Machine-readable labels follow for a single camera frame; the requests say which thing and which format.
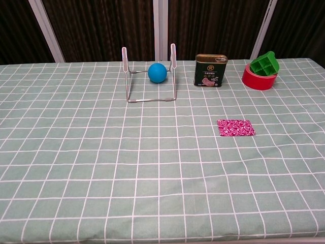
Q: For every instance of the dark green meat can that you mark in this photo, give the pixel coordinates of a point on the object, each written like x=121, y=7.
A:
x=210, y=73

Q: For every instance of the red tape roll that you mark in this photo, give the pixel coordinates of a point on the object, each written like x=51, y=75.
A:
x=256, y=82

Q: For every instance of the dark brown curtain panel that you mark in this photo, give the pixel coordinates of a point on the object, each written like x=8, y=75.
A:
x=215, y=25
x=101, y=28
x=299, y=28
x=17, y=30

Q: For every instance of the white partition post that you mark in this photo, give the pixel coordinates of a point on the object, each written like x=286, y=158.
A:
x=47, y=31
x=264, y=29
x=160, y=25

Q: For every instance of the blue ball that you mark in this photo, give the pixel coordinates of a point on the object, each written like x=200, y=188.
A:
x=157, y=73

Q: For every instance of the pink patterned pad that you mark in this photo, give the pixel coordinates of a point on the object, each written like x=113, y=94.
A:
x=236, y=127

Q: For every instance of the green plastic grid block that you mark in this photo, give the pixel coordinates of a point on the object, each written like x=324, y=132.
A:
x=274, y=63

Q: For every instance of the green checked tablecloth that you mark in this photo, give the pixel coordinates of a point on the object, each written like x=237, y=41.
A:
x=101, y=165

